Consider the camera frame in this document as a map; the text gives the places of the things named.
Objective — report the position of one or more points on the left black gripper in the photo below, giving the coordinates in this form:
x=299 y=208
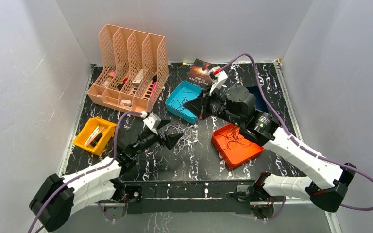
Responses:
x=161 y=137

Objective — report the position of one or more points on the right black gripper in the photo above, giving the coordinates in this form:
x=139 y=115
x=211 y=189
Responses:
x=200 y=107

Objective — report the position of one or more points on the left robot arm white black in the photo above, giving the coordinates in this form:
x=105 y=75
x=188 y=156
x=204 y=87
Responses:
x=58 y=198

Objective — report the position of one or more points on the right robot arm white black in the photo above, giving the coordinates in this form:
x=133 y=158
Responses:
x=324 y=184

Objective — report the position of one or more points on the teal square tray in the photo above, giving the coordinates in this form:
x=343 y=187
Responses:
x=183 y=93

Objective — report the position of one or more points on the dark book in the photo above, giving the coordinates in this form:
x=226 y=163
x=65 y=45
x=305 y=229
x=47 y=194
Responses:
x=199 y=73

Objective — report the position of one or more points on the pink marker in organizer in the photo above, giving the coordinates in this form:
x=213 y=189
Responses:
x=153 y=90

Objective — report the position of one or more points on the white box in organizer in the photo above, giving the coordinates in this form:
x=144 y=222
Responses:
x=138 y=78

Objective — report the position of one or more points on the orange square tray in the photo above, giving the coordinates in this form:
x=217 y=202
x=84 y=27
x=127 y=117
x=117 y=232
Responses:
x=234 y=149

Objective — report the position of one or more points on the navy blue square tray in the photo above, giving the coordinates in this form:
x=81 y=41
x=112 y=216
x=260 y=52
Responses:
x=260 y=103

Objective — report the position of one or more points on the pens in yellow bin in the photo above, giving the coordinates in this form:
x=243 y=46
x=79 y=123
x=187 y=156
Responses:
x=95 y=136

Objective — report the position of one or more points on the pink plastic file organizer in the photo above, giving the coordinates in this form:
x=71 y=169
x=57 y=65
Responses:
x=127 y=51

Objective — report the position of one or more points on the yellow small bin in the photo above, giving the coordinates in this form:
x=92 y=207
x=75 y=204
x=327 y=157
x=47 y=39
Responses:
x=88 y=128

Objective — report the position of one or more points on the pink bottle in organizer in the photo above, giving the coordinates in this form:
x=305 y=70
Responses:
x=108 y=79

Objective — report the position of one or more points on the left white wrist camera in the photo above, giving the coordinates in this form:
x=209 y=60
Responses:
x=152 y=121

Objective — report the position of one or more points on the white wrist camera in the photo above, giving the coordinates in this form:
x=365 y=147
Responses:
x=152 y=121
x=218 y=78

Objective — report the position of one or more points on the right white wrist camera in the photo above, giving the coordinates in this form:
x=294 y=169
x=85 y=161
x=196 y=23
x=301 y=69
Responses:
x=218 y=78

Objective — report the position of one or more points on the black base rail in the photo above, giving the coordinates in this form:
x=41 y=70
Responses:
x=188 y=196

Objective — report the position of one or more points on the aluminium frame rail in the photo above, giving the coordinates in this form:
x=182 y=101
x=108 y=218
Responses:
x=331 y=217

